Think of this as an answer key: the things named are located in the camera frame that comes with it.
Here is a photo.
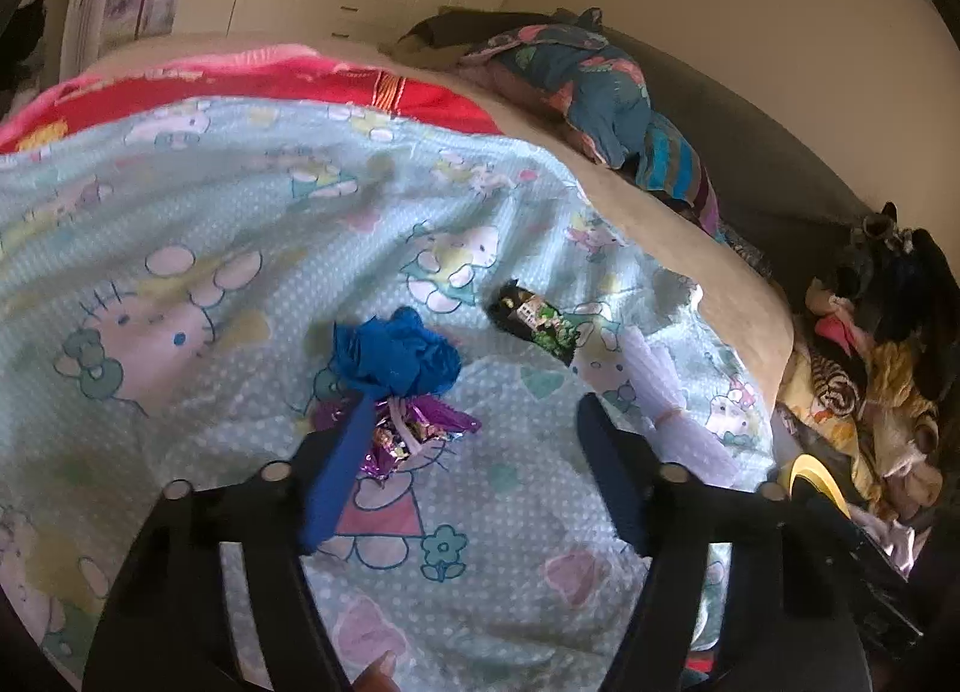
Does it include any striped blanket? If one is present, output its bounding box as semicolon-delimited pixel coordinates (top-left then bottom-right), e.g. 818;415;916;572
634;113;722;237

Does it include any dark grey cloth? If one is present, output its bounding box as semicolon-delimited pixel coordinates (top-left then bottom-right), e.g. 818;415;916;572
394;8;560;59

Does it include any person's left hand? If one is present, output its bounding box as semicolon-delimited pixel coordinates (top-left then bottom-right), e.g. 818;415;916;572
349;650;400;692

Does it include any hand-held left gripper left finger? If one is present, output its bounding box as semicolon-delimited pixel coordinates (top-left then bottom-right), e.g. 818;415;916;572
82;392;377;692

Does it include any yellow curved plastic object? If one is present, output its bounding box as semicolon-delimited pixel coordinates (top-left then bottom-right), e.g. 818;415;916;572
786;453;853;514

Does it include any grey padded headboard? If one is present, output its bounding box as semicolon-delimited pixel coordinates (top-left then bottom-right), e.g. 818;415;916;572
600;23;890;243

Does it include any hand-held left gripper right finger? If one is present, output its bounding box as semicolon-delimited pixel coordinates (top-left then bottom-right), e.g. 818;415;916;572
576;392;877;692

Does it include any purple foil snack wrapper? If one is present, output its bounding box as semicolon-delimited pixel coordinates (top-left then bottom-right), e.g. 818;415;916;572
313;392;483;487

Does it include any blue floral quilt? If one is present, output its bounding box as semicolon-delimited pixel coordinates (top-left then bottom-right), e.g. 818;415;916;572
456;7;655;169

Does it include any red blanket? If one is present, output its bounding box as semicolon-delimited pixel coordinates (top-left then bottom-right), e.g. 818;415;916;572
0;43;503;154

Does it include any blue plastic bag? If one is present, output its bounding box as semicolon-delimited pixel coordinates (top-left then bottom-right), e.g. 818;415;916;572
332;307;463;402

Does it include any dark green snack wrapper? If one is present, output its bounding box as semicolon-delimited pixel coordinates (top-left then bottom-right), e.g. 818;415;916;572
487;278;586;367

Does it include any light blue cartoon printed blanket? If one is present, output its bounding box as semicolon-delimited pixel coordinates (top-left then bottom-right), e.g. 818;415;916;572
0;95;778;692

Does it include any pile of clothes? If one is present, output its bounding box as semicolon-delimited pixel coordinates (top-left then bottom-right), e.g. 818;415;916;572
776;200;960;577

